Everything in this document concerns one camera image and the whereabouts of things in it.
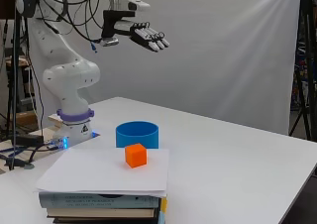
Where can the black metal pole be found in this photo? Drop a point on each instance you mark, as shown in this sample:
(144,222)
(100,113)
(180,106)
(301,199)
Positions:
(14,85)

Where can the grey-blue hardcover book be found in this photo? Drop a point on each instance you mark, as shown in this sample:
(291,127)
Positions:
(99,201)

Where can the white backdrop sheet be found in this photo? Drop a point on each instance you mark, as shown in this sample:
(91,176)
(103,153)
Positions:
(211,52)

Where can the orange cube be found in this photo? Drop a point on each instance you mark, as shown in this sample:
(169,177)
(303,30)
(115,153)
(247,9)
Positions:
(135,155)

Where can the blue round tub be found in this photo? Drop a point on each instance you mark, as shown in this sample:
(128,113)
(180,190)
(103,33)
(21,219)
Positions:
(137,134)

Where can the dark book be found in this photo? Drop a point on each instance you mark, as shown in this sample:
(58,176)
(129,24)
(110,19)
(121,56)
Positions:
(105,220)

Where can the black power box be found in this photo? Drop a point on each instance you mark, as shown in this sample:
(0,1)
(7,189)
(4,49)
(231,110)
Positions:
(28,140)

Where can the black tripod stand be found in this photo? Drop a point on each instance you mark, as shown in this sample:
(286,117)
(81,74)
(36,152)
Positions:
(305,62)

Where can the white paper sheet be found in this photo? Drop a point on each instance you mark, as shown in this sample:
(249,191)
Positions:
(102,171)

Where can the white seven-joint robot arm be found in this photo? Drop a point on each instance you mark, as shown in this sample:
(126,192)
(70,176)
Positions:
(67,75)

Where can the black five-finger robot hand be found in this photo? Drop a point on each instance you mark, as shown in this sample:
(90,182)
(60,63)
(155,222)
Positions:
(145,35)

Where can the book with cream pages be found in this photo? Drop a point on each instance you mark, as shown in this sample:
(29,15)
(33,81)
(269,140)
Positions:
(99,212)

